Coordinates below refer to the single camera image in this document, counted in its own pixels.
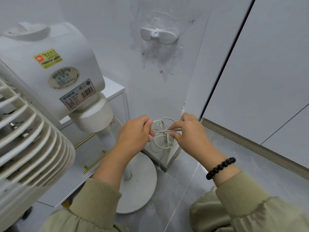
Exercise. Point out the person's right hand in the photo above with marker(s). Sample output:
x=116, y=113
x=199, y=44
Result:
x=195, y=140

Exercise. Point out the person's left hand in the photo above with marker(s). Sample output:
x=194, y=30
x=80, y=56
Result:
x=132, y=137

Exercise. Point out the white nightstand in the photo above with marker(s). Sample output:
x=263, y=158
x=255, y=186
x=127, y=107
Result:
x=113, y=88

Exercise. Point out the white fan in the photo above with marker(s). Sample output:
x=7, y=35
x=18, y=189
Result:
x=72, y=57

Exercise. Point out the person's right forearm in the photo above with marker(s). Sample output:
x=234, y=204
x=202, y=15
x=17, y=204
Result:
x=253, y=207

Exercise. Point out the person's left forearm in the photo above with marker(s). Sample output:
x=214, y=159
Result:
x=101, y=198

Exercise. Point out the person's right leg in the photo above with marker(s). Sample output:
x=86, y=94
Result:
x=207, y=215

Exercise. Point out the white wardrobe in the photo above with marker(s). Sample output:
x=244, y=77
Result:
x=265, y=82

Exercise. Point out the white wall hook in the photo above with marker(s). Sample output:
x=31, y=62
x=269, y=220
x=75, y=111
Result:
x=167, y=36

